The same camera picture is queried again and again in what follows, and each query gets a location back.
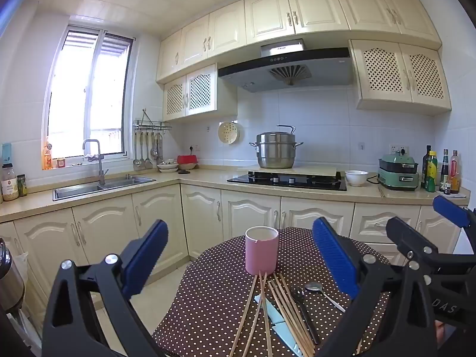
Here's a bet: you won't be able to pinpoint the small cream lattice door cabinet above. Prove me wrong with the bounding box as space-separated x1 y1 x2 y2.
162 63 239 121

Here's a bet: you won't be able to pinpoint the stainless steel kettle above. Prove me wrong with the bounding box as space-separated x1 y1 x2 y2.
0 238 26 313

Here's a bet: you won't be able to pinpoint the red lidded bowl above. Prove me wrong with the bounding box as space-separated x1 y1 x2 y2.
176 154 198 172

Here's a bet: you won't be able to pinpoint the cream base cabinets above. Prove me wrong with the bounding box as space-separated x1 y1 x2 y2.
0 178 471 317

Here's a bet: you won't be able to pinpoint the cream upper wall cabinets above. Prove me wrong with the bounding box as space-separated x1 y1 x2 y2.
155 0 443 84

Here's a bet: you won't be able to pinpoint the grey kitchen faucet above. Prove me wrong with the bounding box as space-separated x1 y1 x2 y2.
82 139 109 185

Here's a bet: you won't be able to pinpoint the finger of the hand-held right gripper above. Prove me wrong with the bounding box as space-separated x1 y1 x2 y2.
432 195 476 239
385 216 476 275

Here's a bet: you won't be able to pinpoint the window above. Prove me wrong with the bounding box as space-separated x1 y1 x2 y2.
43 24 135 170

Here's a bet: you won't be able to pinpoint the green electric cooker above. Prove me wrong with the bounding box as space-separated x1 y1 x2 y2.
377 149 420 191

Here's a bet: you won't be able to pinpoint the light blue knife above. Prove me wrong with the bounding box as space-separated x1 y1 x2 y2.
253 294 305 357

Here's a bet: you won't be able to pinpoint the stainless steel steamer pot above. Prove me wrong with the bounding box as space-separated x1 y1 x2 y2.
249 125 303 170

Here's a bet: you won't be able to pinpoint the green yellow bottle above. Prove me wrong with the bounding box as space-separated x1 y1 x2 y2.
426 151 438 193

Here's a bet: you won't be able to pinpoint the hanging metal spatula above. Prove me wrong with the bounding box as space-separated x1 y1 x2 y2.
143 132 154 169

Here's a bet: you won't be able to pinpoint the black gas stove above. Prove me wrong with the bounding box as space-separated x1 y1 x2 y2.
227 171 347 191

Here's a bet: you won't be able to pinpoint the white bowl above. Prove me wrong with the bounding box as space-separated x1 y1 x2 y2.
345 170 369 187

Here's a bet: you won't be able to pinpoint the grain filled jar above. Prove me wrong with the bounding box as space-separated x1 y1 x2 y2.
1 162 19 201

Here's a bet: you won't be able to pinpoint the black handled utensil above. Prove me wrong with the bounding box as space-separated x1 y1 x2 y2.
290 288 321 346

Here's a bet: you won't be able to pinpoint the hanging metal ladle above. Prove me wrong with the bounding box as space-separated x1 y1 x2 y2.
133 132 144 168

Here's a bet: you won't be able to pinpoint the white perforated plate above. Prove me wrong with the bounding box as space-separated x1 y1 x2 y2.
217 121 240 145

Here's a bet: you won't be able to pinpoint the range hood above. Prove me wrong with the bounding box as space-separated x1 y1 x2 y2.
217 39 354 93

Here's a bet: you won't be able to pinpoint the dark sauce bottle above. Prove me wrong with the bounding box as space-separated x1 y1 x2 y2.
440 149 450 193

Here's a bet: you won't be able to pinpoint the metal wall utensil rack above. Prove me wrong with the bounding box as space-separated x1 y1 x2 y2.
133 109 172 131

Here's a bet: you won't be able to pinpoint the metal spoon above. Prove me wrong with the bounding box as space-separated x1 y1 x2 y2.
304 281 346 313

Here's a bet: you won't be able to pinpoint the bundle of wooden chopsticks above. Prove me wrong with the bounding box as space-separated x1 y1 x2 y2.
228 272 317 357

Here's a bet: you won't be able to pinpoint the pink cup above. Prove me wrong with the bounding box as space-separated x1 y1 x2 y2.
245 226 279 276

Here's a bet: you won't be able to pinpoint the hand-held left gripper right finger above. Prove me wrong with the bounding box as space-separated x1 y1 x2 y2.
311 216 436 357

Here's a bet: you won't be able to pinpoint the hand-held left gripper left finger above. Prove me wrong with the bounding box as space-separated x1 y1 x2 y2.
42 219 172 357

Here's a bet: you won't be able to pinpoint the person's right hand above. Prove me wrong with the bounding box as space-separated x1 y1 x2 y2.
436 322 453 346

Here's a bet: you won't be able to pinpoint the large cream lattice door cabinet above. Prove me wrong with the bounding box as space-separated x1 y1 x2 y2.
348 39 452 116

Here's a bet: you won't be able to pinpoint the stainless steel sink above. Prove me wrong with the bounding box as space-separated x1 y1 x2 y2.
52 175 157 201

